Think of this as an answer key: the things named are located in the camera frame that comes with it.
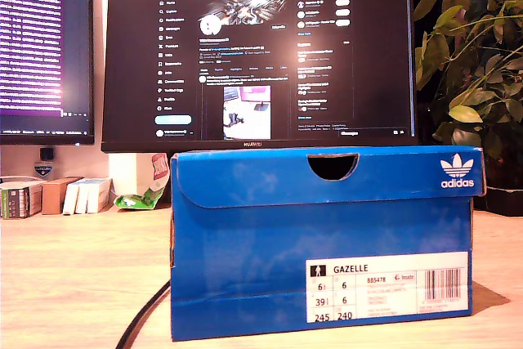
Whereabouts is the blue adidas shoebox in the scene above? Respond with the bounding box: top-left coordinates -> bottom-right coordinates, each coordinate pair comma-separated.
169,145 -> 487,342

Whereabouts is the white slim box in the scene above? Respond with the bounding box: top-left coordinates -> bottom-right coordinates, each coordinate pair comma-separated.
75,179 -> 94,214
87,177 -> 114,214
62,179 -> 82,215

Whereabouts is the brown cardboard box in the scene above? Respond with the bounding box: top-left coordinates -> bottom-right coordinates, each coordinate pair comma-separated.
41,176 -> 83,215

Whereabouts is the dark green printed box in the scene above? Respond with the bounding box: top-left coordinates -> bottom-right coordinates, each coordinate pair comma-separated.
0,179 -> 44,219

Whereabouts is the large black computer monitor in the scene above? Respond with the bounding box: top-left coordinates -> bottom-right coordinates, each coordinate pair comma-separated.
101,0 -> 418,154

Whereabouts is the red and white packet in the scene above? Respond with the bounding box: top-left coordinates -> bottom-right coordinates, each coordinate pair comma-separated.
150,152 -> 171,193

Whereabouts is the green snack bag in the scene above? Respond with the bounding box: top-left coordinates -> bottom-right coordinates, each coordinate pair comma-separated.
114,184 -> 167,210

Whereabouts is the white monitor stand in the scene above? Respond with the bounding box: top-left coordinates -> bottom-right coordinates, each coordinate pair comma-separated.
108,152 -> 138,197

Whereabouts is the green leafy houseplant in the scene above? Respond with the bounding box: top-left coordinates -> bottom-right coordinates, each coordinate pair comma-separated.
413,0 -> 523,162

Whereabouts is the small black computer monitor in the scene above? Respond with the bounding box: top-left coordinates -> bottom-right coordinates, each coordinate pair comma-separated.
0,0 -> 96,146

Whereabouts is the dark plant pot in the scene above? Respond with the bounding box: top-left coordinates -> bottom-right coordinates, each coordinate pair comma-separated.
476,156 -> 523,217

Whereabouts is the black cable on table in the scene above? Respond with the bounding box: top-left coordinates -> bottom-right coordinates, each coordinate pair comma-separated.
115,281 -> 172,349

